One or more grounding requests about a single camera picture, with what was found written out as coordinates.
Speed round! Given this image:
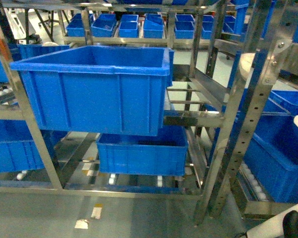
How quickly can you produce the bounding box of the blue bin bottom layer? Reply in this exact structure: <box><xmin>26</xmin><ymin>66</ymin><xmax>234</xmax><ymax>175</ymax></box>
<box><xmin>96</xmin><ymin>126</ymin><xmax>188</xmax><ymax>176</ymax></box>

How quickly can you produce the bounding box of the blue bin right rack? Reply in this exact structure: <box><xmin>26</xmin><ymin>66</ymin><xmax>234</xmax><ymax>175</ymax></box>
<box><xmin>244</xmin><ymin>90</ymin><xmax>298</xmax><ymax>203</ymax></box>

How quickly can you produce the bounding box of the blue bin left bottom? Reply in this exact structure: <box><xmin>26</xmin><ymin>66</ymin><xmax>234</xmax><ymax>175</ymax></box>
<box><xmin>0</xmin><ymin>119</ymin><xmax>68</xmax><ymax>174</ymax></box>

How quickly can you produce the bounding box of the stainless steel right rack post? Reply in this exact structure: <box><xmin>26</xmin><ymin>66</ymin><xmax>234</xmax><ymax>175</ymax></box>
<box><xmin>194</xmin><ymin>0</ymin><xmax>298</xmax><ymax>225</ymax></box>

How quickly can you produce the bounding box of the stainless steel left shelf frame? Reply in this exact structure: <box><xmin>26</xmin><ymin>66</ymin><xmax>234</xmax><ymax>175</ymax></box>
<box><xmin>0</xmin><ymin>0</ymin><xmax>239</xmax><ymax>200</ymax></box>

